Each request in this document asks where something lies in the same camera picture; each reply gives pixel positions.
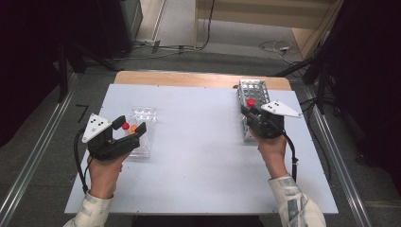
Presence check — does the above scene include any aluminium floor rail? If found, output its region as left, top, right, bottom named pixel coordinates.
left=0, top=73, right=80, bottom=227
left=303, top=85, right=374, bottom=227

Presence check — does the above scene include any clear plastic tube rack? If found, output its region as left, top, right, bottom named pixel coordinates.
left=127, top=106, right=158, bottom=159

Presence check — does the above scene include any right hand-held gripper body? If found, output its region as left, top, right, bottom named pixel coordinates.
left=248, top=99, right=304, bottom=140

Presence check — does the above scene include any right hand-held gripper cable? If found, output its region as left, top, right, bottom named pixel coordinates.
left=281, top=131, right=300, bottom=183

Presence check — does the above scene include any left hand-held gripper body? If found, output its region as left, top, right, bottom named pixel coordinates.
left=80, top=112, right=142, bottom=162

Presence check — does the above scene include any dark cabinet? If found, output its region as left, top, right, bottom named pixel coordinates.
left=96, top=0, right=144, bottom=60

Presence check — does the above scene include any person's right hand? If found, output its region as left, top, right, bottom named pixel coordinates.
left=250, top=127, right=288, bottom=181

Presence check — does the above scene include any white board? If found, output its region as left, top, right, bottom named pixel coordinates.
left=63, top=83, right=340, bottom=216

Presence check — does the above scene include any black power cable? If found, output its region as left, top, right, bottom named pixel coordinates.
left=200, top=0, right=216, bottom=51

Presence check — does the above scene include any left hand-held gripper cable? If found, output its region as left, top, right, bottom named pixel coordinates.
left=73, top=126, right=96, bottom=194

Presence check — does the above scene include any hand-held gripper cable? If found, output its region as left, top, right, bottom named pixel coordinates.
left=281, top=131, right=300, bottom=183
left=73, top=126, right=96, bottom=194

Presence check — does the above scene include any metal test tube rack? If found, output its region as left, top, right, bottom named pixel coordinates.
left=236, top=79, right=272, bottom=143

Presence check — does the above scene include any black stand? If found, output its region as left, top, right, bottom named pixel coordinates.
left=56, top=40, right=125, bottom=104
left=273, top=29, right=349, bottom=115

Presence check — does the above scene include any white cable with adapter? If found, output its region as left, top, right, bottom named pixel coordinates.
left=258, top=40, right=295, bottom=64

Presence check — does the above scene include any black floor cable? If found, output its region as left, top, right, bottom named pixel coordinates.
left=299, top=96, right=334, bottom=183

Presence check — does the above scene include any person's left hand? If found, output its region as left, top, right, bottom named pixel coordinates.
left=87, top=150, right=131, bottom=200

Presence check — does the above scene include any grey floor cable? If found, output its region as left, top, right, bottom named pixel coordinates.
left=113, top=43, right=197, bottom=61

